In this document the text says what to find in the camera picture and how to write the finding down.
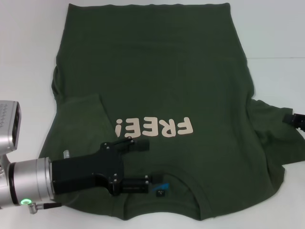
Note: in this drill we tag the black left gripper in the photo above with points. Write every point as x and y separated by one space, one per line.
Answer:
83 171

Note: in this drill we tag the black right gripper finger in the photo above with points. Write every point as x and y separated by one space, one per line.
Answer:
295 118
301 128

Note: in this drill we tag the dark green FREE! t-shirt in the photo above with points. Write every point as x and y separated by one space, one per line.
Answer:
166 71

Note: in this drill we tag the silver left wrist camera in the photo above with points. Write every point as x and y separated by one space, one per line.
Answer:
9 128

